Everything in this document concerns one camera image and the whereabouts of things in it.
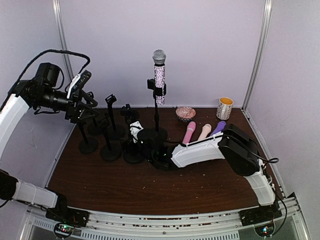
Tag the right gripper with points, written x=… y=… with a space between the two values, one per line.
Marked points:
x=134 y=137

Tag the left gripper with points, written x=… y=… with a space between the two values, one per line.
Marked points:
x=72 y=112

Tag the black blue-mic stand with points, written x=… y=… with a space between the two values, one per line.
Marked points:
x=115 y=131

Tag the black glitter-mic stand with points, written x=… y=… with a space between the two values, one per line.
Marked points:
x=157 y=117

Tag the black pink-mic stand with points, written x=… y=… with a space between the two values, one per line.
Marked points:
x=131 y=151

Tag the black small-mic stand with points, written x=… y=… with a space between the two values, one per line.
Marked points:
x=110 y=151

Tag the pale pink small microphone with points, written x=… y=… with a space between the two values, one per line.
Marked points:
x=206 y=129

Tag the glitter silver-head microphone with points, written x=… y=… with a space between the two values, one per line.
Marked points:
x=159 y=58

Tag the purple microphone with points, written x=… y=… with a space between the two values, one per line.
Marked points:
x=219 y=127

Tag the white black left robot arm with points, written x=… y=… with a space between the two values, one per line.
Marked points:
x=37 y=93

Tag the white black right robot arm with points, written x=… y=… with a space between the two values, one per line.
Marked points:
x=232 y=144

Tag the patterned ceramic bowl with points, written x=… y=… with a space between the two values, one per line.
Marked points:
x=185 y=113

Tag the white floral mug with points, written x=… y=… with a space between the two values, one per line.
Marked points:
x=224 y=108

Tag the aluminium left corner post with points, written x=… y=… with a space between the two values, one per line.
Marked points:
x=62 y=38

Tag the aluminium corner post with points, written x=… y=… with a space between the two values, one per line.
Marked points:
x=264 y=30
x=62 y=38

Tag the aluminium right corner post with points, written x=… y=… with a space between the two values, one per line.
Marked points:
x=264 y=30

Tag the aluminium front rail base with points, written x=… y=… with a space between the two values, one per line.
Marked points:
x=223 y=225

